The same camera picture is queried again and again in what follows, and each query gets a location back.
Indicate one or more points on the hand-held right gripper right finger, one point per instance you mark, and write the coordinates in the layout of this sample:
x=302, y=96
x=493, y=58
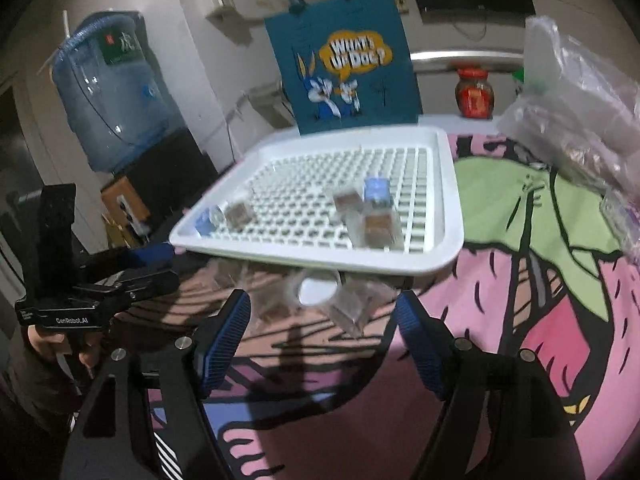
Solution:
x=420, y=345

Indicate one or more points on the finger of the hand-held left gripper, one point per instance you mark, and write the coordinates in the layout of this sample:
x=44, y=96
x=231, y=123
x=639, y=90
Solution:
x=150, y=282
x=150, y=255

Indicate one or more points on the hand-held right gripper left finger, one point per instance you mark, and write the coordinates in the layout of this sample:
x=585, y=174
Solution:
x=227, y=340

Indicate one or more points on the small clear box brown contents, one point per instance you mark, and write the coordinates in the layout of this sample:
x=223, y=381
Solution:
x=265, y=292
x=349, y=204
x=350, y=310
x=239, y=214

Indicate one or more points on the round white lid container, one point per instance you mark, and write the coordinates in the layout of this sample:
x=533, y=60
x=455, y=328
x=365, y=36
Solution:
x=315, y=292

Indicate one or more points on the large clear box brown contents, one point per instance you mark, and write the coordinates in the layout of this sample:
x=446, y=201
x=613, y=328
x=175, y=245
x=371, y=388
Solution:
x=380, y=227

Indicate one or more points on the blue clip with white rollers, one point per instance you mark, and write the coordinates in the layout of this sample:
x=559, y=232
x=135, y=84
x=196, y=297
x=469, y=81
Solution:
x=377, y=191

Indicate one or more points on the white slotted plastic tray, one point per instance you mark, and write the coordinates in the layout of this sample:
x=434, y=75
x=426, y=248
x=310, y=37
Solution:
x=445, y=185

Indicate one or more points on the person's left forearm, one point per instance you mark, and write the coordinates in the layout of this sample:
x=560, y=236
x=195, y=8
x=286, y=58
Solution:
x=35, y=400

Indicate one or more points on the person's left hand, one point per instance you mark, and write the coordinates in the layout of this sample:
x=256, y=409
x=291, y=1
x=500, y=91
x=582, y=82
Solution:
x=40, y=345

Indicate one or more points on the white power strip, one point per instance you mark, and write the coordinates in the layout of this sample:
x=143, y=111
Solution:
x=126, y=210

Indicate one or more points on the wooden box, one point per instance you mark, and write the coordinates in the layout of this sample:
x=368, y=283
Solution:
x=112, y=200

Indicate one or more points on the black water dispenser cabinet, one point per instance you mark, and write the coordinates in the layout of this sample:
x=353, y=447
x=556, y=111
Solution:
x=165, y=180

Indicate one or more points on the printed cartoon table mat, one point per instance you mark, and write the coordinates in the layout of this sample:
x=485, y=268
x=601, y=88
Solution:
x=500, y=310

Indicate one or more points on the blue water jug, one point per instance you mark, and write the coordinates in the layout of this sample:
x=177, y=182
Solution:
x=110, y=100

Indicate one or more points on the teal cartoon tote bag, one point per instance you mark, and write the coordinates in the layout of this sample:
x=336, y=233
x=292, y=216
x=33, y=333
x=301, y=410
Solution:
x=350, y=105

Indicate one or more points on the red sauce jar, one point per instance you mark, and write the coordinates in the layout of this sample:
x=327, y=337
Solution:
x=475, y=95

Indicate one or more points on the clear plastic bag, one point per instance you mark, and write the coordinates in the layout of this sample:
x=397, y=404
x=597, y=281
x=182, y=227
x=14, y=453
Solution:
x=565, y=125

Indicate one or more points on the green carton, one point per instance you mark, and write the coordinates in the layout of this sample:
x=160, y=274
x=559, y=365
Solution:
x=520, y=79

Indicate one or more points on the beige wall junction box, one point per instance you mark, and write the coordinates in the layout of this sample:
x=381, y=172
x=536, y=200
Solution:
x=217, y=0

